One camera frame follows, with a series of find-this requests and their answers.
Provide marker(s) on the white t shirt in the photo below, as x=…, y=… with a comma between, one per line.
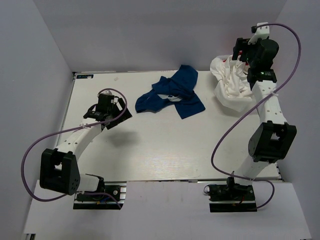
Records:
x=232, y=89

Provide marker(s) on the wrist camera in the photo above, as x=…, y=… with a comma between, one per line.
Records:
x=260, y=31
x=106, y=98

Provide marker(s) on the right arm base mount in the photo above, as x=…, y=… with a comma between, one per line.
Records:
x=230, y=197

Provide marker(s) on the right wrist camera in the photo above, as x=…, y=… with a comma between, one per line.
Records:
x=260, y=31

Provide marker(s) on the blue t shirt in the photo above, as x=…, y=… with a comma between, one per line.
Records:
x=177, y=90

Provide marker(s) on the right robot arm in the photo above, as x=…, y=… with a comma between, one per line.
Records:
x=269, y=143

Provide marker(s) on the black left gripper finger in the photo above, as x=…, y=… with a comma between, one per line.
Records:
x=125, y=116
x=120, y=105

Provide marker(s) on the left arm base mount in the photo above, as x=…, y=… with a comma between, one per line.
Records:
x=112, y=198

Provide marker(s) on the blue table label sticker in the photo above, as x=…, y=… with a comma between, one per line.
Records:
x=84, y=76

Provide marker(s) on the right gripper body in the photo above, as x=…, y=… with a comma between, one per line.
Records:
x=253, y=48

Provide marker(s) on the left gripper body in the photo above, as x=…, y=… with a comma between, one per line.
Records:
x=113, y=112

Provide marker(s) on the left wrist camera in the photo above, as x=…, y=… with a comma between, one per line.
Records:
x=106, y=98

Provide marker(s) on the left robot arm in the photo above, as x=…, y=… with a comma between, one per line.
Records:
x=59, y=169

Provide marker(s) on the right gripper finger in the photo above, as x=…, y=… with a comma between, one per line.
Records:
x=240, y=48
x=244, y=56

